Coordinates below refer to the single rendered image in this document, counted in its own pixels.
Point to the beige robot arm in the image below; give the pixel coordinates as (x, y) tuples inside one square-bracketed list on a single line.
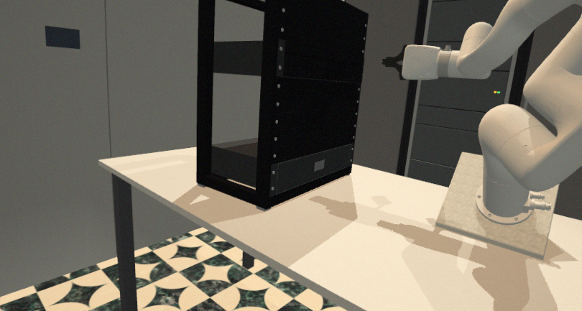
[(519, 141)]

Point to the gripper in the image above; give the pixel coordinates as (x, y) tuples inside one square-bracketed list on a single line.
[(420, 62)]

